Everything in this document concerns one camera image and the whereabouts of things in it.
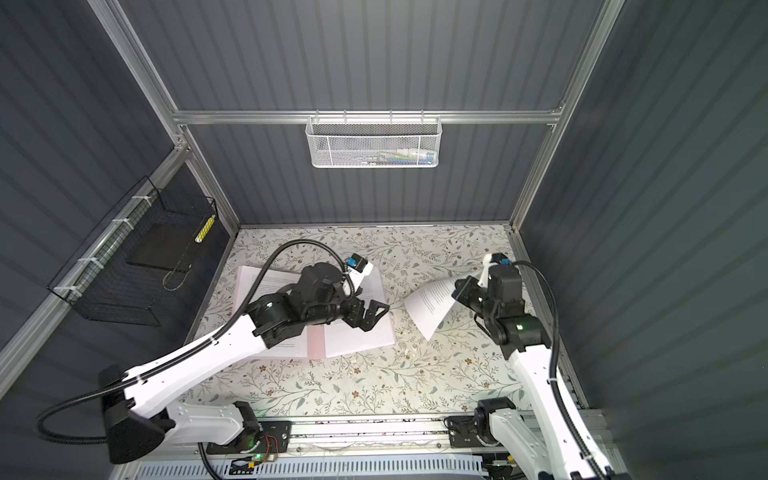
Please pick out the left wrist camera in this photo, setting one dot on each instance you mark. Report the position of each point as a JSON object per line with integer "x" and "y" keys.
{"x": 357, "y": 268}

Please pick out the floral table mat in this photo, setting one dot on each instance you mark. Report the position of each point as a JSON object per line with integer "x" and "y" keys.
{"x": 448, "y": 373}

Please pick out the printed paper sheet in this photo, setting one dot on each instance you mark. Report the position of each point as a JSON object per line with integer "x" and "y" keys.
{"x": 273, "y": 281}
{"x": 340, "y": 339}
{"x": 430, "y": 304}

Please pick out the pens in white basket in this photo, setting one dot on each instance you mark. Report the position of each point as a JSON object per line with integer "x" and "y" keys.
{"x": 400, "y": 157}

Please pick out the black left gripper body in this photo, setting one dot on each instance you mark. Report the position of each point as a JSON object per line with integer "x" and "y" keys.
{"x": 341, "y": 307}

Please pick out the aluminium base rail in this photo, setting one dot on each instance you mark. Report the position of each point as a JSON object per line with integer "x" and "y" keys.
{"x": 336, "y": 436}

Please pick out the white ventilation grille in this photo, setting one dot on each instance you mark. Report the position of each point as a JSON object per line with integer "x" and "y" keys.
{"x": 442, "y": 466}

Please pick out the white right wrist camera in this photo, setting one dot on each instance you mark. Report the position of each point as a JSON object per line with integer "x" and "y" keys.
{"x": 489, "y": 260}

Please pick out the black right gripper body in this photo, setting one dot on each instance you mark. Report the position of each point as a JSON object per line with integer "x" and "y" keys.
{"x": 488, "y": 309}

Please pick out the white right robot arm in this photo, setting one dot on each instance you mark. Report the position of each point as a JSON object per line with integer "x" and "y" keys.
{"x": 562, "y": 448}

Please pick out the white wire mesh basket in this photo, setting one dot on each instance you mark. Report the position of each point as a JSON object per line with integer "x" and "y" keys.
{"x": 331, "y": 145}

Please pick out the yellow marker pen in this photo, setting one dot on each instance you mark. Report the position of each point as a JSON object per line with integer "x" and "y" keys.
{"x": 205, "y": 229}

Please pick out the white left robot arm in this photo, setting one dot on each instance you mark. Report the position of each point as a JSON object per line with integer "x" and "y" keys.
{"x": 149, "y": 413}

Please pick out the black wire mesh basket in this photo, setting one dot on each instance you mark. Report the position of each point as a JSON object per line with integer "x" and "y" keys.
{"x": 139, "y": 265}

